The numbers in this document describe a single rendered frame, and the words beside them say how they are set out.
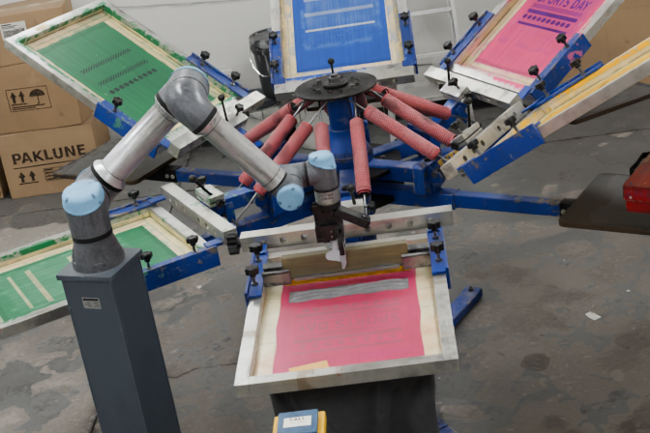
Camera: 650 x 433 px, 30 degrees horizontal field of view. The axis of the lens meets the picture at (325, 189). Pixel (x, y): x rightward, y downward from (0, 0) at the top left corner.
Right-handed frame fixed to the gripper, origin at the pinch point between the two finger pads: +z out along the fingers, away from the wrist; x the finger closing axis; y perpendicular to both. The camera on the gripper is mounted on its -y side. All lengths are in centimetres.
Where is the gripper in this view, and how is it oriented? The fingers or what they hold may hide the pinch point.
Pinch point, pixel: (345, 261)
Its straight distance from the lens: 366.7
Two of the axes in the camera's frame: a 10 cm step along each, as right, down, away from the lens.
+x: -0.2, 3.8, -9.2
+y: -9.9, 1.3, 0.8
